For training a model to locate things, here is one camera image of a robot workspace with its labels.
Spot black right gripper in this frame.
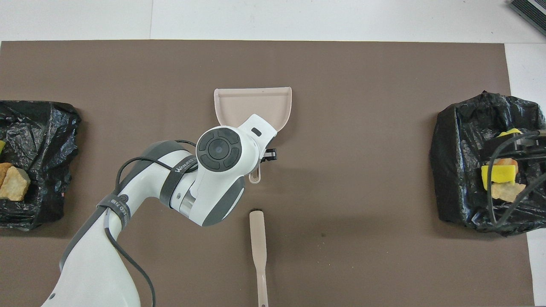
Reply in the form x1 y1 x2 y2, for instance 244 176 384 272
483 129 546 159

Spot round beige bread piece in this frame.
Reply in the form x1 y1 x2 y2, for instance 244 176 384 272
491 158 519 171

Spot yellow sponge piece with tail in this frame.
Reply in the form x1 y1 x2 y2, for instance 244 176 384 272
481 164 517 191

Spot angular beige bread piece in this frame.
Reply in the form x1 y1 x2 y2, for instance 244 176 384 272
490 182 527 203

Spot beige plastic dustpan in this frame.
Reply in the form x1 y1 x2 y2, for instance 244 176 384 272
214 87 293 184

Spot beige hand brush black bristles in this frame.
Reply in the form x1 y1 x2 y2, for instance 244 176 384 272
249 209 270 307

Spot striped orange croissant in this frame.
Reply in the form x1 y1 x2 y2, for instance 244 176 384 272
0 166 31 201

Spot brown bread roll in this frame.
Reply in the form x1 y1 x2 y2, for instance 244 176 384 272
0 162 13 188

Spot black bag-lined bin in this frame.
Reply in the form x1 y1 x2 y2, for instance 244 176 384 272
430 91 546 236
0 100 81 232

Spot grey ridged device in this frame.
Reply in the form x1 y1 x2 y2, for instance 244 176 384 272
508 0 546 37

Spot brown table mat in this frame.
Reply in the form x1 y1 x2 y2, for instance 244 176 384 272
0 40 535 307

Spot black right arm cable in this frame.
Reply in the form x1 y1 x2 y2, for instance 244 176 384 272
486 131 546 226

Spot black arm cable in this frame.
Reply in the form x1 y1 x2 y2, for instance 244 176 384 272
486 131 546 226
104 139 197 307

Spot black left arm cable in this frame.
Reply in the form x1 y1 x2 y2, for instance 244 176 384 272
104 139 197 307

